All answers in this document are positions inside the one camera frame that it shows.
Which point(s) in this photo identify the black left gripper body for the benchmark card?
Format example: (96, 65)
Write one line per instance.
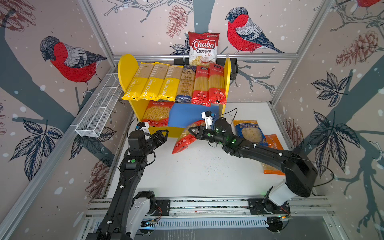
(151, 144)

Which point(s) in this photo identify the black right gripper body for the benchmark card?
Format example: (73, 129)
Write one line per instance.
(210, 136)

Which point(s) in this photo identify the red fusilli bag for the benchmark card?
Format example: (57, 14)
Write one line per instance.
(186, 138)
(157, 113)

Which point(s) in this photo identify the red spaghetti pack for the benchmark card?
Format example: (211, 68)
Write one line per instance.
(217, 93)
(201, 87)

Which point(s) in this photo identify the dark blue spaghetti pack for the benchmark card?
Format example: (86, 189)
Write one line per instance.
(186, 85)

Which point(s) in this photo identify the yellow spaghetti pack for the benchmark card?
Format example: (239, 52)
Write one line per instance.
(171, 83)
(138, 82)
(155, 82)

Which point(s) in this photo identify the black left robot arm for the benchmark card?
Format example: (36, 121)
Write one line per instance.
(127, 210)

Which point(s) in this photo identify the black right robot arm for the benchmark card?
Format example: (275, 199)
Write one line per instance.
(300, 174)

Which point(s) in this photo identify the yellow wooden shelf unit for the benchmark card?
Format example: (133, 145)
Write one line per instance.
(180, 115)

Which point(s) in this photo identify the blue orecchiette pasta bag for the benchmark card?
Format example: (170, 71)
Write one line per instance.
(251, 131)

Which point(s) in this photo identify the orange pasta bag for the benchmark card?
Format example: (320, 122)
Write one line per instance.
(274, 143)

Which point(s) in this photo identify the Chuba cassava chips bag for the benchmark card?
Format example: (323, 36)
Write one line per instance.
(203, 48)

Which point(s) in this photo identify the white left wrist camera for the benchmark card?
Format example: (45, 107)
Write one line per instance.
(143, 126)

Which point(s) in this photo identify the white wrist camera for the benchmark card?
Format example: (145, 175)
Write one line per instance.
(143, 126)
(208, 117)

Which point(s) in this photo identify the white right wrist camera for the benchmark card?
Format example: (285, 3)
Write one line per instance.
(208, 117)

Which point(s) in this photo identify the white wire wall basket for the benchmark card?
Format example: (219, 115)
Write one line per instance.
(101, 108)

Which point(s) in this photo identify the black wall basket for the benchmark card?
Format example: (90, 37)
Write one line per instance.
(220, 61)

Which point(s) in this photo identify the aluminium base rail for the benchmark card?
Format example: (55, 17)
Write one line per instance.
(230, 212)

